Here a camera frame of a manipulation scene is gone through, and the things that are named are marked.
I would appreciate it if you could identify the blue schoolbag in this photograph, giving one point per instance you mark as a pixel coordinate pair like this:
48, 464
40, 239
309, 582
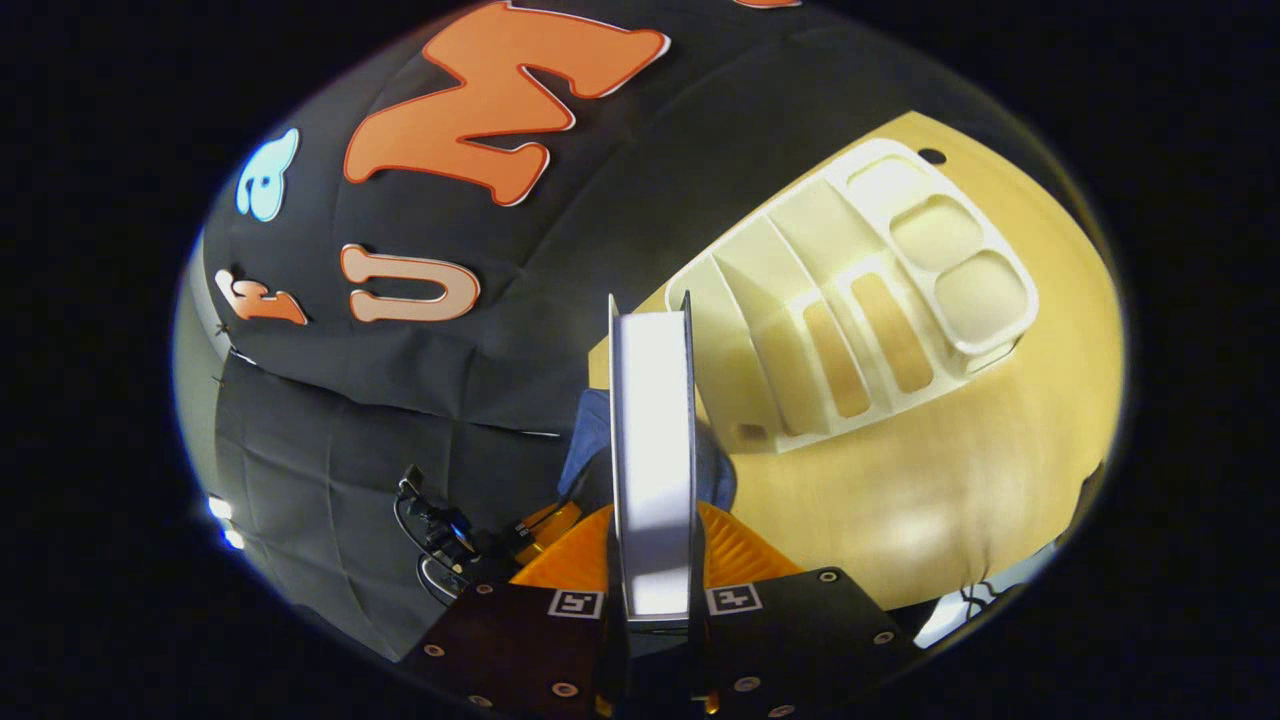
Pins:
588, 440

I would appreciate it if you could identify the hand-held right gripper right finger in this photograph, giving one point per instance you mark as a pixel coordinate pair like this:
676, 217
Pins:
800, 630

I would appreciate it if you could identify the black round table grommet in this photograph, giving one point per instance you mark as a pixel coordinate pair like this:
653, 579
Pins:
930, 155

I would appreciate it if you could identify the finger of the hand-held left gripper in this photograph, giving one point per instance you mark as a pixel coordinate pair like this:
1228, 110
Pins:
545, 522

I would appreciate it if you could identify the white plastic bookshelf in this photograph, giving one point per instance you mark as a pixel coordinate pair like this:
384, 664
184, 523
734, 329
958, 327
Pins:
900, 290

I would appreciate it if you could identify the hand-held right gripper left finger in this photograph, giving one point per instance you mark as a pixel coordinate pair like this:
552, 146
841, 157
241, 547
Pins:
520, 640

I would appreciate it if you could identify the grey cover book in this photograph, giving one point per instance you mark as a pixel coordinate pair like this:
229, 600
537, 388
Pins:
652, 450

